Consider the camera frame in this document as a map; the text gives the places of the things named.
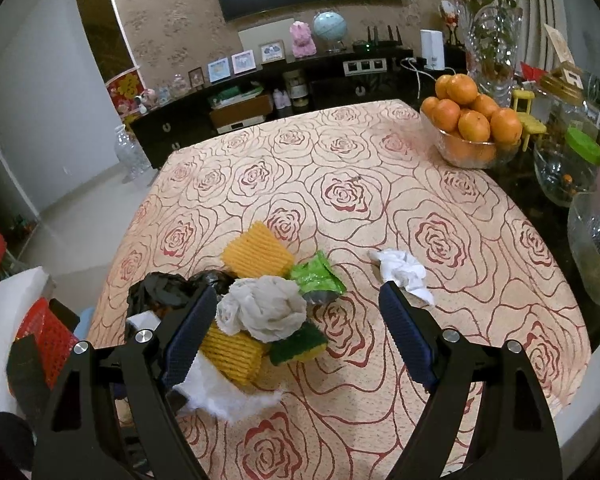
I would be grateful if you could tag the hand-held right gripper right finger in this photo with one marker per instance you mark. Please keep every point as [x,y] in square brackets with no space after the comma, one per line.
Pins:
[410,335]

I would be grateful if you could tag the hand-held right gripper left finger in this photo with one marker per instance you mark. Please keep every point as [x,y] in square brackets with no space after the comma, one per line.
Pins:
[185,340]

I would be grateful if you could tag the yellow foam fruit net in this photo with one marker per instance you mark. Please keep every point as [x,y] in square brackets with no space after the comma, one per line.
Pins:
[257,252]
[230,352]

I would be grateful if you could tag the black plastic bag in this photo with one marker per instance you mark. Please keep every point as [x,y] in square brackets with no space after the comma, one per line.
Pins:
[160,292]

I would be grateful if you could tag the white fluffy tissue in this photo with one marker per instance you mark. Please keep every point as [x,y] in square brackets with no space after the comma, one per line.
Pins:
[215,390]

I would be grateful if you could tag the grey tissue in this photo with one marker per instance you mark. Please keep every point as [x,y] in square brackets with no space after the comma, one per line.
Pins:
[265,305]

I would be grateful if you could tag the green yellow scouring sponge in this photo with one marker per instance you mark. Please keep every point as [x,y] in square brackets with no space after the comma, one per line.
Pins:
[297,345]

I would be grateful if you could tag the red mesh basket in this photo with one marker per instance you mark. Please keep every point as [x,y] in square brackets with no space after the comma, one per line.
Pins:
[47,332]

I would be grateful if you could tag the white crumpled tissue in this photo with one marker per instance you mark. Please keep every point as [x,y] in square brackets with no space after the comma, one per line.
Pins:
[400,267]

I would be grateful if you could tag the green foil wrapper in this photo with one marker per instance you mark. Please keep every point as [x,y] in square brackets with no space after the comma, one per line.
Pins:
[315,275]

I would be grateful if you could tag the glass fruit bowl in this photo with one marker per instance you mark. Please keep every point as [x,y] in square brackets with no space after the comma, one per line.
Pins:
[460,159]

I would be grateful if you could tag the clear plastic bottle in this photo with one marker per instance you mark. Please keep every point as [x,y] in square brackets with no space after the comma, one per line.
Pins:
[130,155]

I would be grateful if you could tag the black television cabinet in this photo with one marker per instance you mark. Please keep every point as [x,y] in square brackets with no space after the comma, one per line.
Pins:
[190,125]

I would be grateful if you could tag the round glass fishbowl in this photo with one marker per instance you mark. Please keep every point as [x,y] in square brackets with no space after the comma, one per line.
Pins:
[560,175]

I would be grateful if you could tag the cardboard box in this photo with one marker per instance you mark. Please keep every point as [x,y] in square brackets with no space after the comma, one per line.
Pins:
[240,112]

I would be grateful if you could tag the large yellow toy chair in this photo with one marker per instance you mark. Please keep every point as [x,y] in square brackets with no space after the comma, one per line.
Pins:
[532,125]

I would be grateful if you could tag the glass bowl of oranges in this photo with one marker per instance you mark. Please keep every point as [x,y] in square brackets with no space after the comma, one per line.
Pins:
[462,90]

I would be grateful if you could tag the red festive box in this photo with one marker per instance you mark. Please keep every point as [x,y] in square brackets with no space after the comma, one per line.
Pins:
[125,90]

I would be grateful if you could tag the green lid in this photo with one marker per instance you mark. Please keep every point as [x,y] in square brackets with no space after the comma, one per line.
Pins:
[586,146]

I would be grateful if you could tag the small yellow toy chair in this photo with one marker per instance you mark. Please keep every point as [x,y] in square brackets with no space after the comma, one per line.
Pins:
[522,95]

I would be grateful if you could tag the white socket panel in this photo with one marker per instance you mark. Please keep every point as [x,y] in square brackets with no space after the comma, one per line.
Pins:
[365,67]

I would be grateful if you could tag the beige canister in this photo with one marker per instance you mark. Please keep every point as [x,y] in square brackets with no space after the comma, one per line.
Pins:
[295,87]

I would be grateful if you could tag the white box device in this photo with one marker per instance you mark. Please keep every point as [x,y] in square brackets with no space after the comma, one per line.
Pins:
[432,50]

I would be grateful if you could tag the glass jar with gold lid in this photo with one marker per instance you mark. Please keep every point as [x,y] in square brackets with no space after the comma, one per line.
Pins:
[562,87]

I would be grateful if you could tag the black router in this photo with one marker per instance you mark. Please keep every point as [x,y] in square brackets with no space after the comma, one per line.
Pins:
[375,46]

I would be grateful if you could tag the pink plush toy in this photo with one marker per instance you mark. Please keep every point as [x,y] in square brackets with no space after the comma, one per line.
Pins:
[302,37]

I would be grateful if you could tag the light blue globe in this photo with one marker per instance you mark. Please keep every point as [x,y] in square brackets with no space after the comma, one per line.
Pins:
[330,25]

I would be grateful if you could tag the beige board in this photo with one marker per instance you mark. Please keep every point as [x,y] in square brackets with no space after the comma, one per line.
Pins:
[265,30]

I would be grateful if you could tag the wooden house model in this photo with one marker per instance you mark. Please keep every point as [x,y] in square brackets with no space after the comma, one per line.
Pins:
[562,52]

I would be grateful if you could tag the red white figurine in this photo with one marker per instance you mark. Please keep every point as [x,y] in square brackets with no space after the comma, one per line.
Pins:
[447,15]

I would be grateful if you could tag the small dark picture frame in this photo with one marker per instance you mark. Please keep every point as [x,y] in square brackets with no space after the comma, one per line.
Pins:
[196,78]

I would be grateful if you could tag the blue picture frame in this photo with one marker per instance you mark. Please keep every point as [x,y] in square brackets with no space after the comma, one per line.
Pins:
[219,70]

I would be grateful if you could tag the white picture frame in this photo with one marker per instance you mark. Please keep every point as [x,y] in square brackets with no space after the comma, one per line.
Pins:
[244,62]

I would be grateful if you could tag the wooden picture frame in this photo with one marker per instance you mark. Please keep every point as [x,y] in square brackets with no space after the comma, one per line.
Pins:
[272,51]

